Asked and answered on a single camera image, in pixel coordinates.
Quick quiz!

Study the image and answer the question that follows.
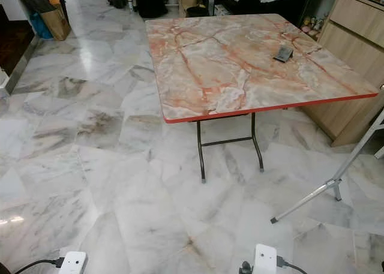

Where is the blue bag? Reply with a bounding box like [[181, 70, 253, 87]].
[[30, 11, 53, 40]]

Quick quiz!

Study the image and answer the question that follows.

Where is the black backpack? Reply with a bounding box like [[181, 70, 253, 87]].
[[136, 0, 169, 19]]

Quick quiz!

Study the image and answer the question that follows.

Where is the black round bin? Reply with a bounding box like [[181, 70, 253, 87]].
[[185, 5, 211, 18]]

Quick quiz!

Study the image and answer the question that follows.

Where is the marble pattern folding table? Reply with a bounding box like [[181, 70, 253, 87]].
[[144, 13, 380, 183]]

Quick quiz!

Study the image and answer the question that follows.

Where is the black display cabinet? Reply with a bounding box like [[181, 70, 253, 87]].
[[213, 0, 316, 24]]

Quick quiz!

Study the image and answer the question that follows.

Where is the silver metal clothes rack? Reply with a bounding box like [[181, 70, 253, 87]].
[[270, 109, 384, 224]]

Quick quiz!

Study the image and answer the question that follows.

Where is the light wooden cabinet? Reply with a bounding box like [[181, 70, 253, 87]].
[[300, 0, 384, 147]]

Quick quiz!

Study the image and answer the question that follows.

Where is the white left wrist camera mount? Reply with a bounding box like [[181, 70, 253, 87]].
[[60, 251, 88, 274]]

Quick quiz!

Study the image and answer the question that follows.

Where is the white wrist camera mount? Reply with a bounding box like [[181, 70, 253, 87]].
[[254, 244, 278, 274], [60, 251, 88, 274]]

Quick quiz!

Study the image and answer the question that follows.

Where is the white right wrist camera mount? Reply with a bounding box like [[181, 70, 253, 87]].
[[254, 244, 278, 274]]

